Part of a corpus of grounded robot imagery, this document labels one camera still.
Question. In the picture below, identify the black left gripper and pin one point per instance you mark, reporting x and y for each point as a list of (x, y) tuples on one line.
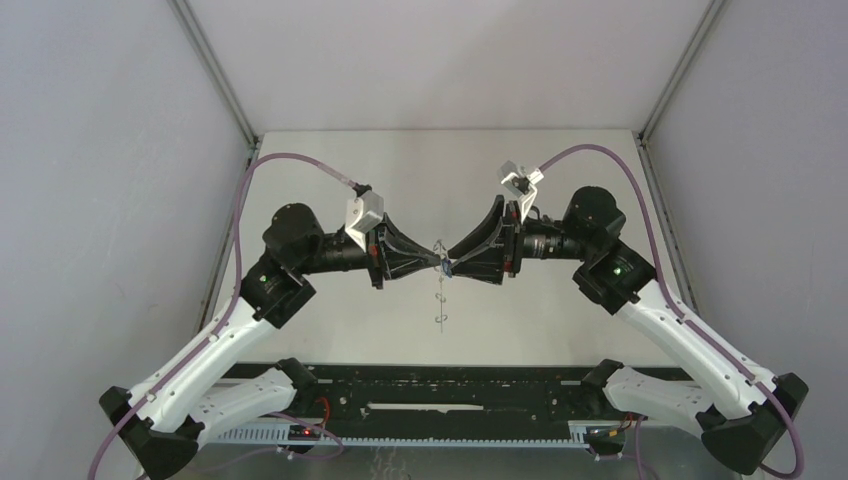
[(387, 237)]

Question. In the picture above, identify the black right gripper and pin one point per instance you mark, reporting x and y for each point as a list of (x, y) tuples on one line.
[(489, 263)]

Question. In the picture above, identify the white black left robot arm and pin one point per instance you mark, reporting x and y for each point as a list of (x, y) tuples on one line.
[(166, 419)]

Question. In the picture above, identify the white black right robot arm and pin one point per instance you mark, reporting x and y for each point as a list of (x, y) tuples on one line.
[(736, 407)]

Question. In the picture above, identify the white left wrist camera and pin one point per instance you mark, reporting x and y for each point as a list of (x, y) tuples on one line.
[(363, 214)]

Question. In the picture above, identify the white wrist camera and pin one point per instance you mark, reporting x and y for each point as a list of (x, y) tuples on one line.
[(523, 183), (363, 214)]

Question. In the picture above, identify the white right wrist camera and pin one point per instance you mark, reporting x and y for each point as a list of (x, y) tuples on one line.
[(523, 183)]

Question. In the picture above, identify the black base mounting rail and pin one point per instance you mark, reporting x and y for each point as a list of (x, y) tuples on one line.
[(459, 405)]

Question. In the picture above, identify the aluminium frame rail right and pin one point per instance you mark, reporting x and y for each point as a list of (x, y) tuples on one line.
[(654, 145)]

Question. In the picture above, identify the aluminium frame rail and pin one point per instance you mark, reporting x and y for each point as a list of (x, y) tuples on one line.
[(236, 135), (654, 145)]

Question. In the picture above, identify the aluminium frame rail left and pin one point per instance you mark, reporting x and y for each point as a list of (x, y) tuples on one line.
[(236, 135)]

